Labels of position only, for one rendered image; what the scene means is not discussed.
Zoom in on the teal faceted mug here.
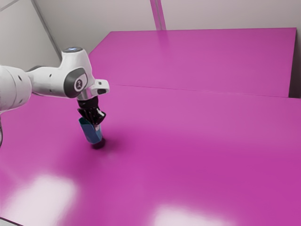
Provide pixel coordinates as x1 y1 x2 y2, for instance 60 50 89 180
78 118 103 145

